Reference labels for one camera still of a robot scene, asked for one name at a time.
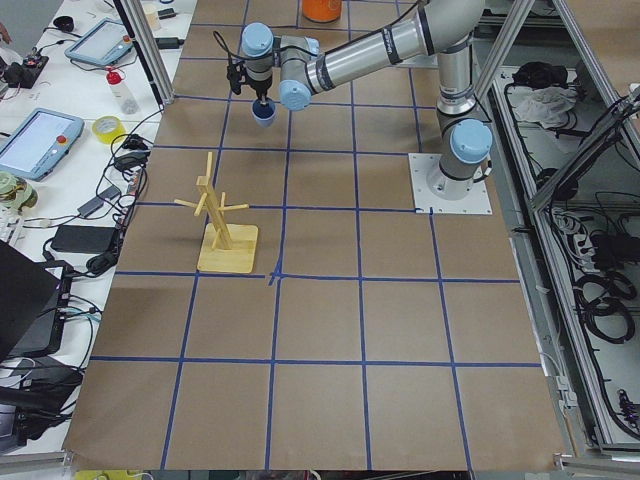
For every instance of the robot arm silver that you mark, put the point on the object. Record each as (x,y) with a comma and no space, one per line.
(291,69)

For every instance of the teach pendant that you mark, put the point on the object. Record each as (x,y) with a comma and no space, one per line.
(39,143)
(105,44)

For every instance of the wooden mug tree stand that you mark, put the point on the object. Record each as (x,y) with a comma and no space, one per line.
(226,247)

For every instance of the orange can silver lid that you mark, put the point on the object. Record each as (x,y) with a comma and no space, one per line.
(322,11)

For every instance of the light blue cup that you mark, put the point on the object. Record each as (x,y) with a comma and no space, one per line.
(264,117)

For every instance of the black power adapter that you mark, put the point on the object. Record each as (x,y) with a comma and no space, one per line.
(83,239)

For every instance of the yellow tape roll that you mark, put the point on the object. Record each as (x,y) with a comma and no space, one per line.
(109,129)

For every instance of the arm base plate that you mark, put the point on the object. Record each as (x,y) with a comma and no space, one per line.
(434,193)

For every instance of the teach pendant far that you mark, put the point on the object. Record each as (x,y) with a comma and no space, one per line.
(105,44)

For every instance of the white cloth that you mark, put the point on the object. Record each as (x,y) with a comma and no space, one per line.
(548,107)

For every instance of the teach pendant near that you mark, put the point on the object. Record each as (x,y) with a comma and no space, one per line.
(39,143)

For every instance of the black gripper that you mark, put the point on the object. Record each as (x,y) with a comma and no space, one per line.
(260,88)

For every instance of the clear bottle red cap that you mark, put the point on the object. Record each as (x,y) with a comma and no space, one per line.
(121,92)

